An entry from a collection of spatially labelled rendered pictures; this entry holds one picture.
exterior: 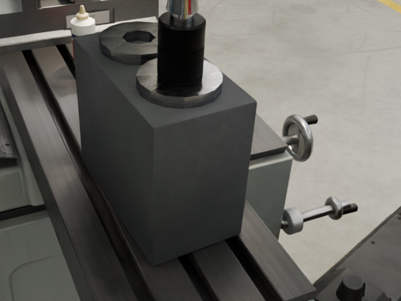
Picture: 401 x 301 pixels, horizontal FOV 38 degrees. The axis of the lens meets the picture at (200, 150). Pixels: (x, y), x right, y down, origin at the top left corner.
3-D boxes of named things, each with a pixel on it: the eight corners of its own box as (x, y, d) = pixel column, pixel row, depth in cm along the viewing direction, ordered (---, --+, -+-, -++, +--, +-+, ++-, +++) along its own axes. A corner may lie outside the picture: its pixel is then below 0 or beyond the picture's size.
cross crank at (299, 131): (296, 141, 152) (303, 102, 145) (321, 167, 143) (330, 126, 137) (241, 154, 146) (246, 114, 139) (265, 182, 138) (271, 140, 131)
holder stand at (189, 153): (160, 140, 86) (162, 10, 75) (242, 234, 71) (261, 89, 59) (81, 162, 81) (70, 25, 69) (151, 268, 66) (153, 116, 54)
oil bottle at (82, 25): (93, 58, 106) (90, -1, 100) (100, 68, 103) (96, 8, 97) (71, 61, 105) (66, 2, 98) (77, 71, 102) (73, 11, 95)
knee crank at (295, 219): (347, 203, 147) (352, 184, 144) (362, 218, 143) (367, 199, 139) (271, 225, 139) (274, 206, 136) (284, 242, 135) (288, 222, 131)
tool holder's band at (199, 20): (156, 37, 56) (156, 27, 55) (159, 17, 60) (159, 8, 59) (205, 39, 56) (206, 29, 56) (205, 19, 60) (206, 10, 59)
